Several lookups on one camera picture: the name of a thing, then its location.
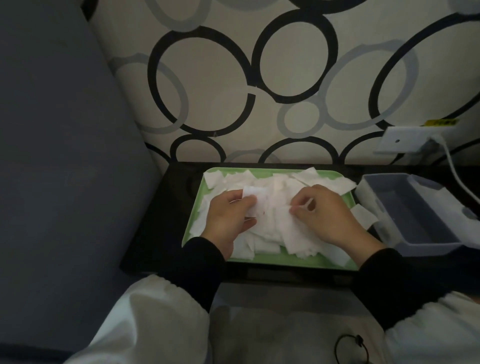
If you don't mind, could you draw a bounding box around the person's right hand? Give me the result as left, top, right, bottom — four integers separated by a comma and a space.
288, 183, 387, 269

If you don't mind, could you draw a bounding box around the person's left forearm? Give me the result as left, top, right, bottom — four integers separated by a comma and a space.
65, 236, 228, 364

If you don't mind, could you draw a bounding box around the person's right forearm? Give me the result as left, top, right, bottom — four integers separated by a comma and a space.
352, 247, 480, 364

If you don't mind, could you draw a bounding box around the white wall socket plate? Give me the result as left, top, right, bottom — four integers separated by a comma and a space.
374, 126, 436, 155

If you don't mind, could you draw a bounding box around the clear plastic box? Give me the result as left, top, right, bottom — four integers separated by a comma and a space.
354, 173, 464, 258

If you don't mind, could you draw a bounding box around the white charger cable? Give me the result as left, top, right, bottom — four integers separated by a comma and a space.
423, 134, 480, 205

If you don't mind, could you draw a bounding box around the person's left hand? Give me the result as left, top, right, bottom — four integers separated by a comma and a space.
200, 189, 260, 261

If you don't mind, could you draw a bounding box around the pile of white cotton pads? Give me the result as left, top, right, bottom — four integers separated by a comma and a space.
189, 167, 380, 268

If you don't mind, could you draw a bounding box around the grey upholstered sofa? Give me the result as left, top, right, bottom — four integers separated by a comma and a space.
0, 0, 162, 353

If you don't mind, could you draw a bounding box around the black hair tie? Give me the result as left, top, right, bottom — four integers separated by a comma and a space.
334, 333, 370, 364

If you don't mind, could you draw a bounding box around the green plastic tray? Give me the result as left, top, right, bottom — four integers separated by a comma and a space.
181, 167, 359, 272

